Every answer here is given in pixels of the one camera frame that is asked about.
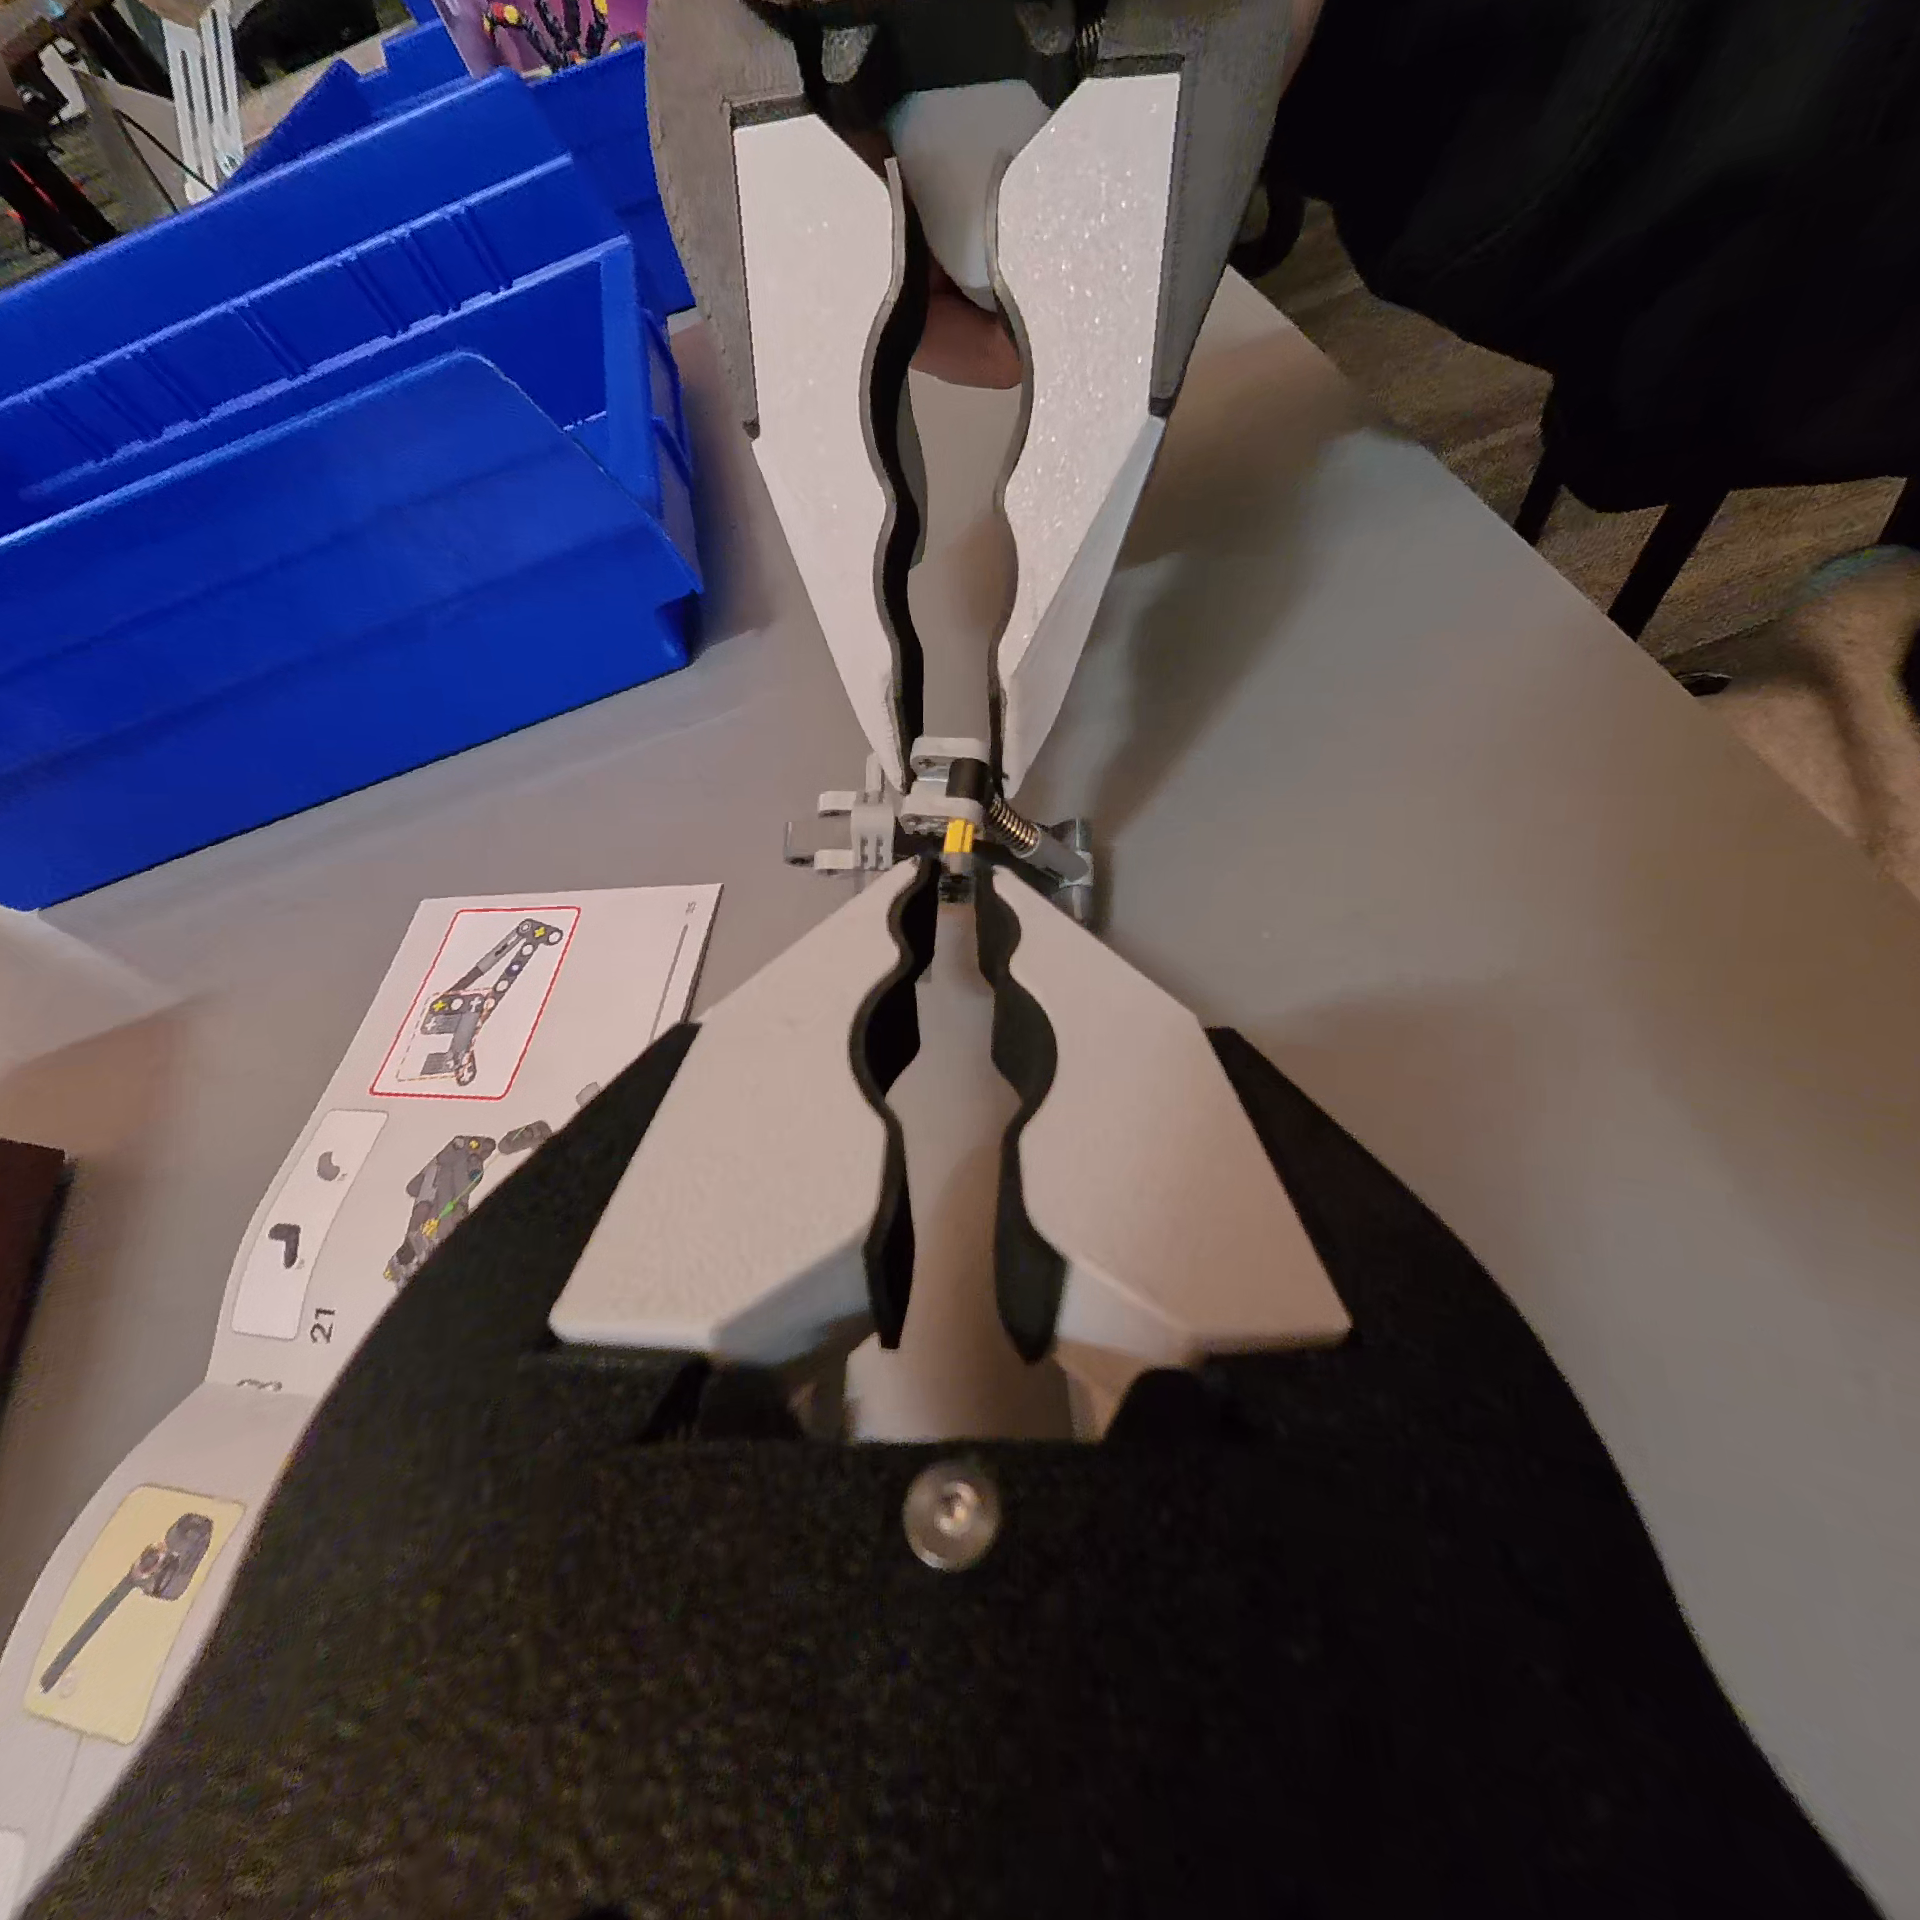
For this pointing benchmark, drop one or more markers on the white slotted stand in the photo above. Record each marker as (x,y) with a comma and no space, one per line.
(202,91)

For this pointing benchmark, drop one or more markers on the purple printed box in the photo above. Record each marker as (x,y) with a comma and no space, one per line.
(555,31)

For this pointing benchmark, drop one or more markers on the open lego instruction booklet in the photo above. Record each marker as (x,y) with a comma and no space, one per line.
(494,991)

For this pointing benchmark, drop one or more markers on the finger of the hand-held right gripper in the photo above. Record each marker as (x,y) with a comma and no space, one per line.
(809,376)
(1094,376)

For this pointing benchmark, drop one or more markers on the person's right hand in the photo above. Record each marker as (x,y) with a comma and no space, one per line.
(968,345)

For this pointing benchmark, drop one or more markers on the black chair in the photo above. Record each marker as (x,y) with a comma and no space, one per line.
(1650,225)

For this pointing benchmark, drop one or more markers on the grey lego suspension assembly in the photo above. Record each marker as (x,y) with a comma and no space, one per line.
(938,774)

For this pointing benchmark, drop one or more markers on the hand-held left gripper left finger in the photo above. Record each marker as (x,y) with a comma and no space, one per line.
(720,1184)

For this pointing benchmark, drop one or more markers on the lego set box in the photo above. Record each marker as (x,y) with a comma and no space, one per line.
(28,1261)

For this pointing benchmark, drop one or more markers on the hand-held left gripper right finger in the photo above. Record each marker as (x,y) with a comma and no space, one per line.
(1184,1184)

